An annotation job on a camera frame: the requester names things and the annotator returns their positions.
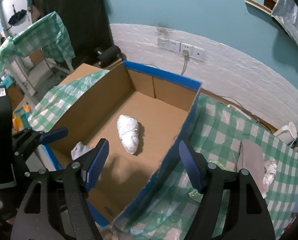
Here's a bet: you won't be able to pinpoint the silver foil sheet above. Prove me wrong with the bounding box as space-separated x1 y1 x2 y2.
271 0 298 46

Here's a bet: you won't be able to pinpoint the cardboard box blue edges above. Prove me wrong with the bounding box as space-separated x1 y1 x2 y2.
45 61 201 226

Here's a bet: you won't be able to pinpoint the green checkered tablecloth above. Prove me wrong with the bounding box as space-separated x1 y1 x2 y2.
28 66 298 239

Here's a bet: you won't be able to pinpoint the beige power plug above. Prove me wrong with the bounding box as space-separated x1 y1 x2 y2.
183 50 189 57

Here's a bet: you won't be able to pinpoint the grey cloth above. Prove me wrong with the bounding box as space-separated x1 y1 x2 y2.
236 139 265 192

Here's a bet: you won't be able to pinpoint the grey sock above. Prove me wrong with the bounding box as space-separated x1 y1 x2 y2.
71 141 91 160

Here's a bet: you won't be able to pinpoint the patterned white cloth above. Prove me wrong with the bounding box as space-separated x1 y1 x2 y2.
261 160 277 199

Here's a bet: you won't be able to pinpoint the checkered cloth on rack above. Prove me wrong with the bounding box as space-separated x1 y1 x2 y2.
0 11 75 78

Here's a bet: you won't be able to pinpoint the black cylinder object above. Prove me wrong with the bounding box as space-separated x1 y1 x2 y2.
95 45 122 68

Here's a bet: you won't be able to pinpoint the orange teal package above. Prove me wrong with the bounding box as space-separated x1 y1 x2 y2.
12 105 31 132

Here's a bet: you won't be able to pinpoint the white wall socket strip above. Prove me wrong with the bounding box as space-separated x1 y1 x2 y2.
158 37 206 61

